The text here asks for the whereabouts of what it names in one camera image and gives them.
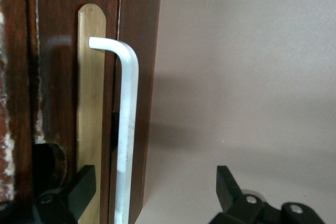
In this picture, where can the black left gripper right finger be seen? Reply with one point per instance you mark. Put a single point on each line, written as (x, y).
(244, 211)

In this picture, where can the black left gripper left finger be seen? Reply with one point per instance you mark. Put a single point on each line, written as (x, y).
(76, 200)

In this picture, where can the wooden drawer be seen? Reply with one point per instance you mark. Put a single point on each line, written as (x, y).
(92, 103)

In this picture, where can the dark red wooden cabinet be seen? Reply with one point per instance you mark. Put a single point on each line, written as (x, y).
(139, 11)

